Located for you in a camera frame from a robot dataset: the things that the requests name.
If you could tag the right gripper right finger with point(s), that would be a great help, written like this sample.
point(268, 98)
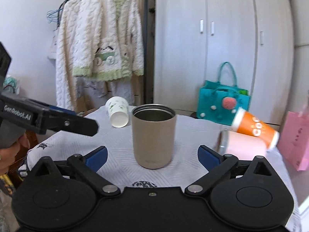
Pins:
point(208, 158)

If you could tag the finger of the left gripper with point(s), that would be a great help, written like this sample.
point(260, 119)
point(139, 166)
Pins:
point(57, 111)
point(74, 124)

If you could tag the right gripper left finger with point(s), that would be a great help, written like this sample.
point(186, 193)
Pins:
point(96, 158)

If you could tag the beige steel tumbler cup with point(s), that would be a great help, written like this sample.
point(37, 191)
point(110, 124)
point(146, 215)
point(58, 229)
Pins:
point(153, 134)

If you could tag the pink cup grey lid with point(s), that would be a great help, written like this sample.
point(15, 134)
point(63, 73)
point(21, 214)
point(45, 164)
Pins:
point(244, 147)

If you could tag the orange paper cup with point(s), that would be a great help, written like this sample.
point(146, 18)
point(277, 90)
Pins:
point(246, 123)

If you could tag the white cactus paper cup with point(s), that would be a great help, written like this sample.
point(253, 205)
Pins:
point(118, 111)

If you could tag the left hand painted nails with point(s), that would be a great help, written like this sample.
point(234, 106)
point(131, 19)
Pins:
point(8, 154)

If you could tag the white patterned tablecloth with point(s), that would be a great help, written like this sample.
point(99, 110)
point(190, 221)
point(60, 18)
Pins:
point(121, 167)

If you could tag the teal felt tote bag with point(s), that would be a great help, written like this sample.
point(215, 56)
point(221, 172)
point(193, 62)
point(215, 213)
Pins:
point(218, 102)

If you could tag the pink paper gift bag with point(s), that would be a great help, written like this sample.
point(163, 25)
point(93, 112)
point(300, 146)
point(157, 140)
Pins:
point(293, 142)

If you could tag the cream green fluffy jacket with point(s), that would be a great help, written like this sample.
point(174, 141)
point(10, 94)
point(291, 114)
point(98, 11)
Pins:
point(109, 41)

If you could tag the white wardrobe cabinet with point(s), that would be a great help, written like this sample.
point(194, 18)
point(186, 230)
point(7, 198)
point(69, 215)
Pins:
point(194, 37)

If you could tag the black clothes rack pole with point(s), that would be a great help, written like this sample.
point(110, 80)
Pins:
point(147, 12)

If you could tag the white cable knit cardigan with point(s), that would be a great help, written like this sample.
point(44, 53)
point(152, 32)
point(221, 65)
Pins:
point(65, 83)

